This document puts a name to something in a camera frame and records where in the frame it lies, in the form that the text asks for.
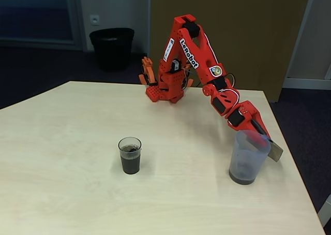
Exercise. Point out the grey furniture corner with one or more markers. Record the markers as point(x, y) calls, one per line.
point(325, 211)

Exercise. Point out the grey window frame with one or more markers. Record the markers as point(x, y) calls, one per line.
point(75, 17)

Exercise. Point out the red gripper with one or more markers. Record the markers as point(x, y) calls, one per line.
point(247, 118)

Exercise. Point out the black trash bin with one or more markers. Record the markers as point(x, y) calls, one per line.
point(112, 48)

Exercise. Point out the red robot arm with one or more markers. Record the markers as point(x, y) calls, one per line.
point(199, 59)

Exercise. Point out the white wall socket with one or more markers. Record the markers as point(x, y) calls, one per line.
point(94, 19)

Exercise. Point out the clear plastic cup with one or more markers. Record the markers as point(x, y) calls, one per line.
point(130, 160)

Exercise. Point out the brown pin board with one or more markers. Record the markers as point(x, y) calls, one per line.
point(258, 33)

